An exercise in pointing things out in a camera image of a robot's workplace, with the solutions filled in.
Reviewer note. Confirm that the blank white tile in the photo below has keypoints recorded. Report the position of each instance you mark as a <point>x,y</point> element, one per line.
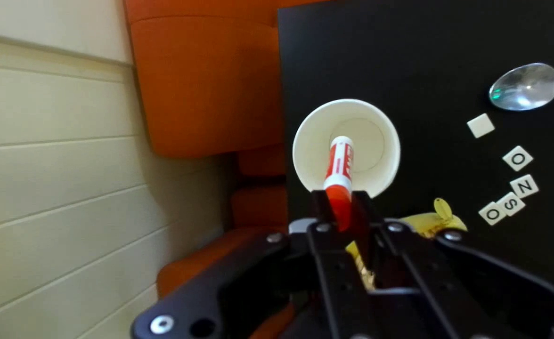
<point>482,125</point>

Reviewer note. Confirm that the red whiteboard marker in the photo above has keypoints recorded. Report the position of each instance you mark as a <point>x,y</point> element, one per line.
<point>338,163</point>

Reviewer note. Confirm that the white letter tile N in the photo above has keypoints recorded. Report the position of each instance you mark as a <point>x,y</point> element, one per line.
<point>525,185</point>

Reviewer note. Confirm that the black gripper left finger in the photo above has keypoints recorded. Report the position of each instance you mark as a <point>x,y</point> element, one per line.
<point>227,294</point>

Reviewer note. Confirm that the patterned white paper cup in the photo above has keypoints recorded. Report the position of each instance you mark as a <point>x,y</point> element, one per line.
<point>372,134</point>

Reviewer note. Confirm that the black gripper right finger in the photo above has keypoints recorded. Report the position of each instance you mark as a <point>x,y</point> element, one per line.
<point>478,283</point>

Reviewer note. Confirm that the orange fabric sofa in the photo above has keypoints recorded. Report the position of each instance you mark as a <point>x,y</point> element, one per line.
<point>208,76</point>

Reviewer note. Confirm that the silver metal spoon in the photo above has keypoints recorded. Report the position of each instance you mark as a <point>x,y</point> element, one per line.
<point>523,87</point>

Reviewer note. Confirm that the white letter tile S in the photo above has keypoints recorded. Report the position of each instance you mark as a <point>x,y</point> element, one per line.
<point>512,204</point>

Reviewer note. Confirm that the white letter tile O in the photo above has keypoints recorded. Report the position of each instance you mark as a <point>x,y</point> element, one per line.
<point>517,157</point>
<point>493,213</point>

